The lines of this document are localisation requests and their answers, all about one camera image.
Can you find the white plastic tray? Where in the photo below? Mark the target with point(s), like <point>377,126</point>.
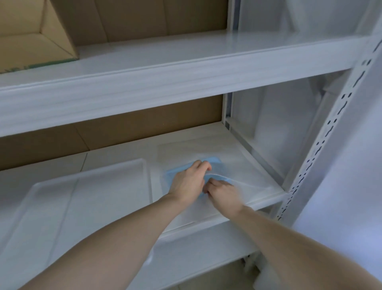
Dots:
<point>89,203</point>

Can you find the person's left hand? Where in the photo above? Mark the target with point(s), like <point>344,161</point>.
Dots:
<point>188,185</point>

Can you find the white metal shelving rack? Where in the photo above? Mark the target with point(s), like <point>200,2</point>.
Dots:
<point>179,77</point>

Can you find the clear plastic bag with label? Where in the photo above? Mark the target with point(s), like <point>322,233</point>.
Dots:
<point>238,167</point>

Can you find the person's right forearm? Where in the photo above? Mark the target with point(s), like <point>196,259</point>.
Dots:
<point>298,254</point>

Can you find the person's left forearm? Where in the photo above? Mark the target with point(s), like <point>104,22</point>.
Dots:
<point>104,248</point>

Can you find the brown cardboard back panel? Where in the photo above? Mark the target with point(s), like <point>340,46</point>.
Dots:
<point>149,21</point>
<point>134,125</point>

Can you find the person's right hand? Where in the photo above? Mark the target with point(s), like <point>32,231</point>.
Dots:
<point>226,198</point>

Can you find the small brown cardboard box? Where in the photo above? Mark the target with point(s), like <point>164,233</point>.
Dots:
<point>30,44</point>

